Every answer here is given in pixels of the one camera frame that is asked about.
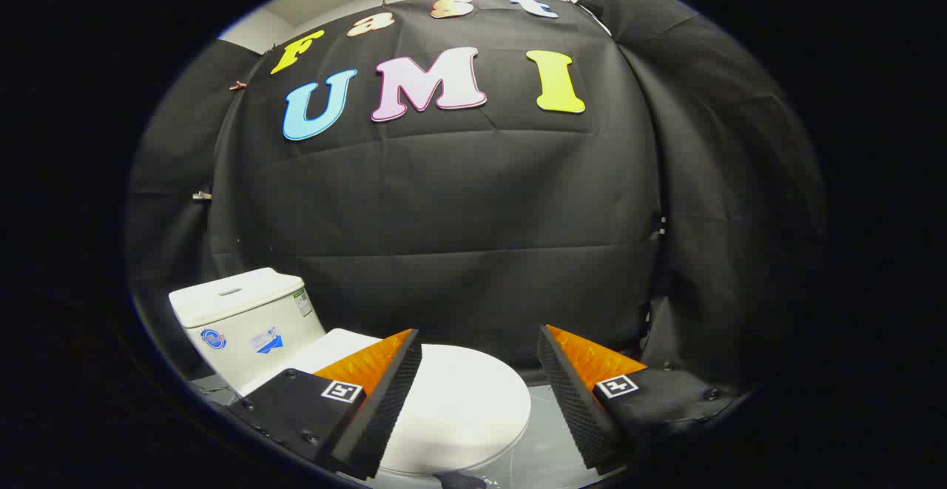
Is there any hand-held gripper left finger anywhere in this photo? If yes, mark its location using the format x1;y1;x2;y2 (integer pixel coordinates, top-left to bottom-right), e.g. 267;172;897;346
228;328;423;481

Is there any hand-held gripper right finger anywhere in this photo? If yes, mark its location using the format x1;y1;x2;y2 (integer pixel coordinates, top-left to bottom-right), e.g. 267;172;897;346
536;324;748;475

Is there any white toilet lid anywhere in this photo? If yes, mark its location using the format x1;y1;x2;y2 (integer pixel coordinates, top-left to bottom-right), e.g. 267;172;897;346
244;328;532;476

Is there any white toilet body with tank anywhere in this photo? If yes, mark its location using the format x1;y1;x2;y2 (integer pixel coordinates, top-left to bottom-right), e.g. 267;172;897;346
169;268;511;488

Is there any black backdrop cloth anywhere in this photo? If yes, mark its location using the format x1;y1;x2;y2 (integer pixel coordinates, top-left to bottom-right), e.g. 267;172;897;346
126;0;826;401

